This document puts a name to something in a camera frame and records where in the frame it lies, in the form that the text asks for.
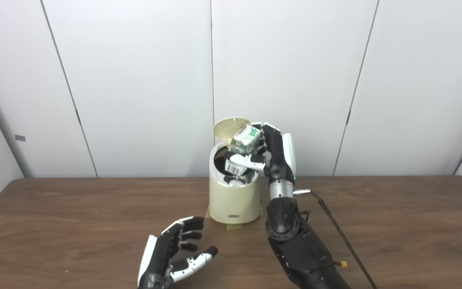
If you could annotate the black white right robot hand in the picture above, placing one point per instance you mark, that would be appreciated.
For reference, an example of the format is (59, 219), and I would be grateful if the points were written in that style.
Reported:
(279, 156)

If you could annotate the cream-colored round bin lid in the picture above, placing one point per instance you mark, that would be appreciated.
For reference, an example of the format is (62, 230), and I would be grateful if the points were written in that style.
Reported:
(225, 128)

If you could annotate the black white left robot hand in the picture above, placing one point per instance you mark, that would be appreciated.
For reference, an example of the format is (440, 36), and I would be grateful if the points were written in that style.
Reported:
(163, 253)

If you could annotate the cream-colored bin body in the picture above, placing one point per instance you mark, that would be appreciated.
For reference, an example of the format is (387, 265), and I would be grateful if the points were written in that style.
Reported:
(233, 202)

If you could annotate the green white milk carton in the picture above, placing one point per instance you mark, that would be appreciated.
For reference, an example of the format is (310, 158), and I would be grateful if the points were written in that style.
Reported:
(247, 138)

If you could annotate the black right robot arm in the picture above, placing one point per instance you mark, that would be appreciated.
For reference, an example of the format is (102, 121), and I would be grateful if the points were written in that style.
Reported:
(299, 249)

